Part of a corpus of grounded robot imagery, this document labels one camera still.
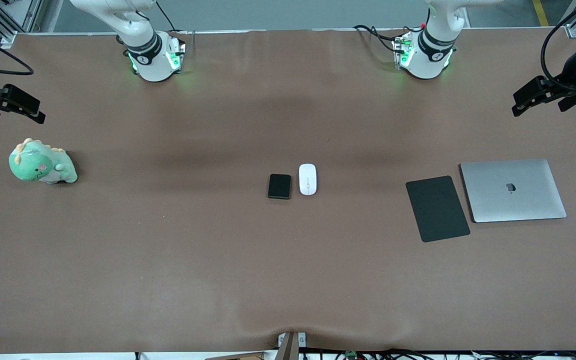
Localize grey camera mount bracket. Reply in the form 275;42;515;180
276;331;307;360

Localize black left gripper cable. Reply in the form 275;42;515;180
540;0;576;94

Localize black base cable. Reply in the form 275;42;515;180
155;0;189;47
352;24;421;55

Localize black mouse pad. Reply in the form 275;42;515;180
405;175;471;243

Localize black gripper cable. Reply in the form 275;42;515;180
540;0;576;94
0;26;35;77

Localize black left base cable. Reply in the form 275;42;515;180
352;24;421;55

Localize green plush dinosaur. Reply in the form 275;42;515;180
8;138;79;185

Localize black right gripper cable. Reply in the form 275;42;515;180
0;26;35;77

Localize black phone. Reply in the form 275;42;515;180
267;173;293;200

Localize silver laptop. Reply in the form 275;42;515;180
459;159;568;224

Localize black right base cable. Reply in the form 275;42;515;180
155;0;189;47

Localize white computer mouse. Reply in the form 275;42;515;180
298;163;318;196

